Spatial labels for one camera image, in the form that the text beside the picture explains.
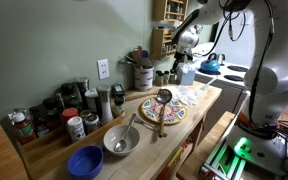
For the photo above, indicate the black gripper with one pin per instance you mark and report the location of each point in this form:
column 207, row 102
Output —
column 180, row 59

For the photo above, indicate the green herb jar black cap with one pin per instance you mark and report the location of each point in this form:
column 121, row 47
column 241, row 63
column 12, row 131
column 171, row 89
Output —
column 173, row 79

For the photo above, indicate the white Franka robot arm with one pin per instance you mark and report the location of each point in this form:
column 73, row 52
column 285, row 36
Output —
column 277, row 76

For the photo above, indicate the dark bottle black cap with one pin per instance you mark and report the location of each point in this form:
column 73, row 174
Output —
column 68, row 95

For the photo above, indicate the dark sauce bottle white label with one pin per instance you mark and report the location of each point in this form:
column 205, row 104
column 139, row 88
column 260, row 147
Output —
column 39, row 123

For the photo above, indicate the red hot sauce bottle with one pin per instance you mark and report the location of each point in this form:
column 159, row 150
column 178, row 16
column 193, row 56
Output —
column 24, row 130

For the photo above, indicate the white tissue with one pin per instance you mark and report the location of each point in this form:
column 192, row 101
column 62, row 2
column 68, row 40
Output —
column 185, row 68

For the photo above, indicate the small shaker black cap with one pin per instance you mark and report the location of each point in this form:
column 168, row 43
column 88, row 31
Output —
column 159, row 79
column 166, row 77

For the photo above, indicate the light blue tissue box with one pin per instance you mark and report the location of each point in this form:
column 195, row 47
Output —
column 187, row 79

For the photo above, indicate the crumpled white cloth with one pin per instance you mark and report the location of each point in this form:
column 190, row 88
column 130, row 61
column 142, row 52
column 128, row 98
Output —
column 185, row 96

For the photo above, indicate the wooden spoon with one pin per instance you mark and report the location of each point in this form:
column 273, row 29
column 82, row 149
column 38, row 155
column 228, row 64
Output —
column 151, row 56

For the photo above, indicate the blue kettle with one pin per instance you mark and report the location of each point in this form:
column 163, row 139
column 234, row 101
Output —
column 210, row 66

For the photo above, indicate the white red utensil crock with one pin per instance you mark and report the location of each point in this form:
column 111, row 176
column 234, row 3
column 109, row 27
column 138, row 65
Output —
column 144, row 80

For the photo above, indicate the white plastic spatula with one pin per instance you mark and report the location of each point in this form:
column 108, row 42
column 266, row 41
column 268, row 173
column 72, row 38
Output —
column 206, row 87

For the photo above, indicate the dark blue spoon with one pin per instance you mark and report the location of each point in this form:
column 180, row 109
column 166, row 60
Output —
column 144, row 53

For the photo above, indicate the wooden spatula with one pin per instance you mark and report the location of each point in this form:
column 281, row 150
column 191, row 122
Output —
column 136, row 56

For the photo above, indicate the colourful patterned ceramic plate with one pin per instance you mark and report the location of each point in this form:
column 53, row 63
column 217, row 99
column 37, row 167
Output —
column 174, row 113

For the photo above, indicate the metal kitchen utensil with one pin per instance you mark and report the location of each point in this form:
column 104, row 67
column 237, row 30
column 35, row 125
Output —
column 127, row 61

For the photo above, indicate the white stove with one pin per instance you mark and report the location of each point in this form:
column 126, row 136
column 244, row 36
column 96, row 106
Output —
column 217, row 100

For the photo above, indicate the black stove burner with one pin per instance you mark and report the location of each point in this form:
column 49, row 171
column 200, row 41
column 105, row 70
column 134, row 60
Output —
column 237, row 68
column 233, row 78

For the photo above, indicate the small black device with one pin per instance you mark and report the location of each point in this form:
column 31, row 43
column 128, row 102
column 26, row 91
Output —
column 118, row 90

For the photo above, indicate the metal fork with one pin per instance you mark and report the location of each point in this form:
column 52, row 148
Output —
column 145, row 124

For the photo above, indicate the small labelled jar black lid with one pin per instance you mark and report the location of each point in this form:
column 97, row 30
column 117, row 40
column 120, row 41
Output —
column 119, row 107

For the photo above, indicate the steel pepper grinder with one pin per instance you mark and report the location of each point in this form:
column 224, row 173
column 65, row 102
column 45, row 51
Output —
column 104, row 103

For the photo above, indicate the white ceramic bowl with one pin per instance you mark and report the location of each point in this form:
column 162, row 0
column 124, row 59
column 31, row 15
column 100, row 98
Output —
column 132, row 136

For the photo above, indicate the metal spoon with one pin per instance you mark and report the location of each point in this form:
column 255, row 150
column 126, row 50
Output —
column 120, row 145

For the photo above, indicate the steel canister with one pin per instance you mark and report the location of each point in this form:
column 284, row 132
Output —
column 82, row 87

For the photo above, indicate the small glass jar dark lid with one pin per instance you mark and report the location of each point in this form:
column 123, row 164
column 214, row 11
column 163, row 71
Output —
column 92, row 124

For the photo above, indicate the small jar brass lid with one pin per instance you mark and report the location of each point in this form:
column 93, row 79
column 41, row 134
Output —
column 85, row 114

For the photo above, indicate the red lid jar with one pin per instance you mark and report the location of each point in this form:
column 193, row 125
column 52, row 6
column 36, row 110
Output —
column 70, row 114

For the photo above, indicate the white shaker blue print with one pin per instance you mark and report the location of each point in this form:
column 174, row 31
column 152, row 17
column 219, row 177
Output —
column 76, row 130

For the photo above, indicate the dark jar black lid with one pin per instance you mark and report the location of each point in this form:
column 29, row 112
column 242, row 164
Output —
column 51, row 108

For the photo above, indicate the blue plastic bowl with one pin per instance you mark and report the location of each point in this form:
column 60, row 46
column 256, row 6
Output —
column 84, row 163

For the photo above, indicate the clear glass jar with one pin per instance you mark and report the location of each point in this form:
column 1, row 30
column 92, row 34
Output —
column 14, row 114

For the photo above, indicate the wooden wall spice rack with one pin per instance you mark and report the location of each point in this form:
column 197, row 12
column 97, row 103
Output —
column 159, row 10
column 156, row 43

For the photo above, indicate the white wall outlet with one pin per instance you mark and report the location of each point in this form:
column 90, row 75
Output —
column 103, row 69

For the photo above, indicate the aluminium base frame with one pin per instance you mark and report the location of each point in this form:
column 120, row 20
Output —
column 217, row 163

